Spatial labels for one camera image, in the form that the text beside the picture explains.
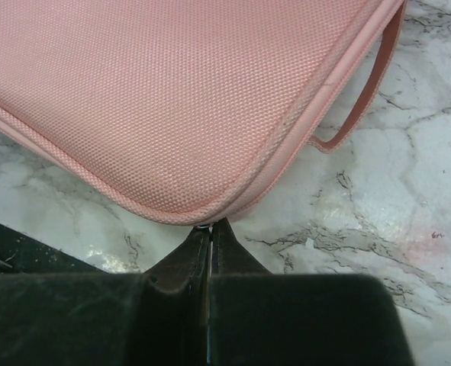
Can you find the pink medicine kit case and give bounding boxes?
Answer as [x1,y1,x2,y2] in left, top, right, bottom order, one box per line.
[0,1,406,226]

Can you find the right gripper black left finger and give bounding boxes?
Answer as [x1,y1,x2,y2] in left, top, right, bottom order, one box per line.
[0,228,210,365]

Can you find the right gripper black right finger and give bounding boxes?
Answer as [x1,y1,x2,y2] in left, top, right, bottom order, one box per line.
[208,220,414,365]

